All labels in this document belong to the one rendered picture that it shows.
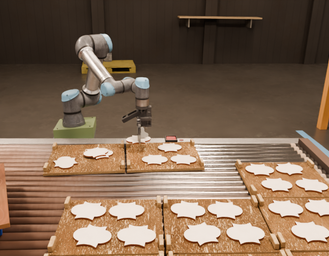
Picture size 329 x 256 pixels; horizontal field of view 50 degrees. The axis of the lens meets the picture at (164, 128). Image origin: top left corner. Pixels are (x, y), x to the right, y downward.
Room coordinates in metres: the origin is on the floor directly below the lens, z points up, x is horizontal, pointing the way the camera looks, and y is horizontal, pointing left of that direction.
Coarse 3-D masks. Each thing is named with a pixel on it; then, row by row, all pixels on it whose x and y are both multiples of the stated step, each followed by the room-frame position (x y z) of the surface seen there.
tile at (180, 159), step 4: (172, 156) 1.78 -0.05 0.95; (176, 156) 1.78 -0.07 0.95; (180, 156) 1.79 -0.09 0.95; (184, 156) 1.79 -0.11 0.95; (188, 156) 1.79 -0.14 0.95; (172, 160) 1.74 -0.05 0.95; (176, 160) 1.74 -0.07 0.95; (180, 160) 1.74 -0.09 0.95; (184, 160) 1.74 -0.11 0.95; (188, 160) 1.74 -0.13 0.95; (192, 160) 1.74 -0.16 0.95; (176, 164) 1.70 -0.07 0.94; (180, 164) 1.71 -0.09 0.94; (184, 164) 1.71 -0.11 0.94; (188, 164) 1.70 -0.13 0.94
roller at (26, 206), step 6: (12, 204) 1.32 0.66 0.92; (18, 204) 1.32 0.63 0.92; (24, 204) 1.32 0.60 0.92; (30, 204) 1.33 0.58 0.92; (36, 204) 1.33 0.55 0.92; (42, 204) 1.33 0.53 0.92; (48, 204) 1.33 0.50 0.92; (54, 204) 1.33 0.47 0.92; (60, 204) 1.33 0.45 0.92; (162, 204) 1.35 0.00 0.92
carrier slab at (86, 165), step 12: (96, 144) 1.95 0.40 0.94; (108, 144) 1.95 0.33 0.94; (120, 144) 1.96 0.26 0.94; (60, 156) 1.77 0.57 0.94; (72, 156) 1.78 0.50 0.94; (84, 156) 1.78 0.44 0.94; (120, 156) 1.79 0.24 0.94; (48, 168) 1.63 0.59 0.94; (72, 168) 1.64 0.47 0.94; (84, 168) 1.64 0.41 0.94; (96, 168) 1.64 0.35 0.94; (108, 168) 1.65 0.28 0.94; (120, 168) 1.65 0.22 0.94
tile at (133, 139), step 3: (132, 135) 1.94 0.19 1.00; (129, 138) 1.90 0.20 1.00; (132, 138) 1.89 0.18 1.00; (135, 138) 1.89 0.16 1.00; (144, 138) 1.89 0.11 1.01; (147, 138) 1.89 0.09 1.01; (150, 138) 1.89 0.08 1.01; (129, 141) 1.85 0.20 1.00; (132, 141) 1.85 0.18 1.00; (135, 141) 1.85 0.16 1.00; (141, 141) 1.85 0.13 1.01; (144, 141) 1.85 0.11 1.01; (147, 141) 1.86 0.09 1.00
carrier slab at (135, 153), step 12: (132, 144) 1.96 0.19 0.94; (144, 144) 1.96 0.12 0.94; (156, 144) 1.97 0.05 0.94; (180, 144) 1.98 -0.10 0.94; (132, 156) 1.79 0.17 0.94; (144, 156) 1.80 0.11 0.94; (168, 156) 1.80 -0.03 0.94; (192, 156) 1.81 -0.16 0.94; (132, 168) 1.65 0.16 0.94; (144, 168) 1.65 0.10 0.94; (156, 168) 1.66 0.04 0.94; (168, 168) 1.66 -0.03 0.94; (180, 168) 1.66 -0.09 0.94; (192, 168) 1.67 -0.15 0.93; (204, 168) 1.68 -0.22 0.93
